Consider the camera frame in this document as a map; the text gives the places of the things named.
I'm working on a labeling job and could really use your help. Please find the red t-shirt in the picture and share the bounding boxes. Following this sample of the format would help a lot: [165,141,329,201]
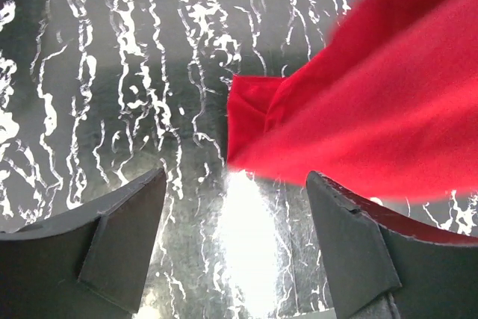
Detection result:
[227,0,477,200]

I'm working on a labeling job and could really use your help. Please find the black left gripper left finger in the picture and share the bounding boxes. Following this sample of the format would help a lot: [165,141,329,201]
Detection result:
[1,169,167,318]

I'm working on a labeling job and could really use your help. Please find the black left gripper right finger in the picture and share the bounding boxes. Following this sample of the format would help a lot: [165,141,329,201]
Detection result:
[306,172,477,318]

